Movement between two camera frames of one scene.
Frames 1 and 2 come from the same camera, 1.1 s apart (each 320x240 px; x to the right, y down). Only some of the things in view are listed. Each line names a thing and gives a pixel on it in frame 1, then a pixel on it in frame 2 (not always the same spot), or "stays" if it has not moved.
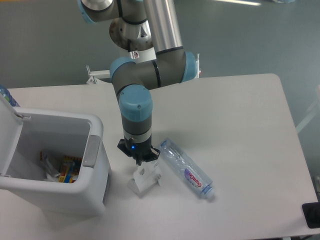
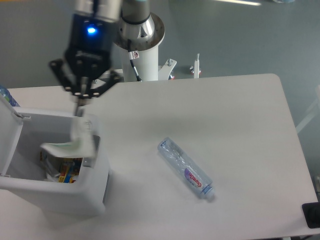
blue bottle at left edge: [6, 93] stays
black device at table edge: [311, 212] stays
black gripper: [141, 152] → [89, 52]
